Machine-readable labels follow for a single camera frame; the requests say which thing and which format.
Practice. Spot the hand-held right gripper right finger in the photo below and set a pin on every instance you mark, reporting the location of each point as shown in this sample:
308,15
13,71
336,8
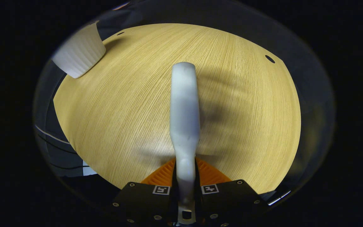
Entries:
232,201

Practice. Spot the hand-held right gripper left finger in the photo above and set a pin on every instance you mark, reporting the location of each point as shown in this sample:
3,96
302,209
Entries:
140,201

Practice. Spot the dark striped clothing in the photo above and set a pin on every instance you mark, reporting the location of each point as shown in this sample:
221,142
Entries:
58,151

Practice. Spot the white ribbed garbage bin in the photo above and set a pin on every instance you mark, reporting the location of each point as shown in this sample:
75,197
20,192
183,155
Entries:
80,53

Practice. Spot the small grey broom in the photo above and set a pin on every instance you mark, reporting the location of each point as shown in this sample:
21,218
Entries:
184,110

